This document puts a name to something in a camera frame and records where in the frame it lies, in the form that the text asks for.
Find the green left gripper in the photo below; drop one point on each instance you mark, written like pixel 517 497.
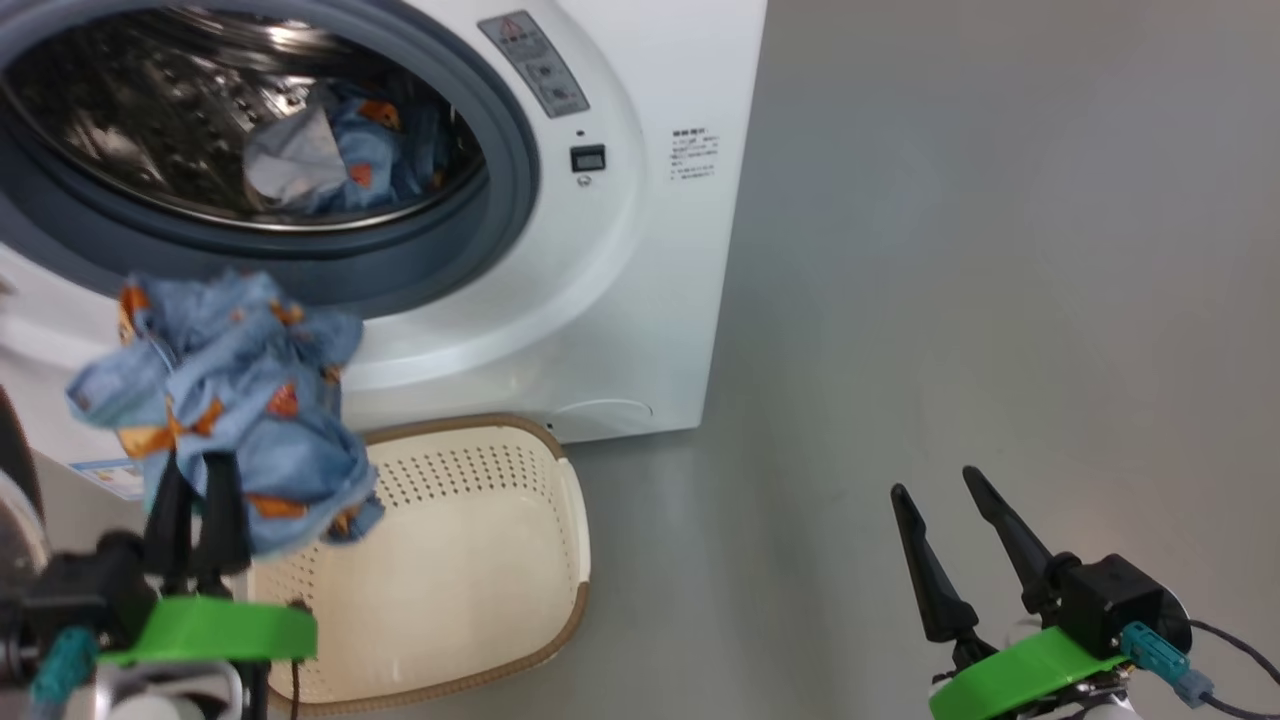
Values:
pixel 220 630

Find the pale blue and cream garment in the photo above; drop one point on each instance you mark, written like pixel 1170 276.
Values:
pixel 300 165

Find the white front-load washing machine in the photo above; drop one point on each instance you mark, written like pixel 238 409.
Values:
pixel 620 300

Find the small printed text sticker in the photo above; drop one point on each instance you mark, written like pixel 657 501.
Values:
pixel 694 153

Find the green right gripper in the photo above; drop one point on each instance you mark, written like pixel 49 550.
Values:
pixel 1020 675

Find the black round glass washer door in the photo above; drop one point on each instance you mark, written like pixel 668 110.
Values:
pixel 15 450

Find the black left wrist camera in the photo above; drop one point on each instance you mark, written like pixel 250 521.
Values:
pixel 90 585

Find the blue energy label sticker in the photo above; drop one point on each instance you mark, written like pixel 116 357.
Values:
pixel 105 475

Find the cream perforated laundry basket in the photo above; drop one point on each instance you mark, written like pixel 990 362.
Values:
pixel 480 560

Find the grey warning label strip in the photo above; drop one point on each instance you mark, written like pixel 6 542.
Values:
pixel 535 65

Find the blue orange patterned garment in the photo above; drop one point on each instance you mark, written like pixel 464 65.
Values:
pixel 240 400

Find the stainless steel washing machine drum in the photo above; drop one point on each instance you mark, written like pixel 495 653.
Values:
pixel 130 120

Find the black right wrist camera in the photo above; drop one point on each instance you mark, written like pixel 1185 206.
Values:
pixel 1105 600

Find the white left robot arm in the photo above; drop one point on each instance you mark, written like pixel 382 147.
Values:
pixel 150 708

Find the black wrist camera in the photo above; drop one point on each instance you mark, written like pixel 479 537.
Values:
pixel 1105 600
pixel 90 585

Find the round white filter cover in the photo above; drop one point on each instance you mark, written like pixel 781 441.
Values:
pixel 600 420

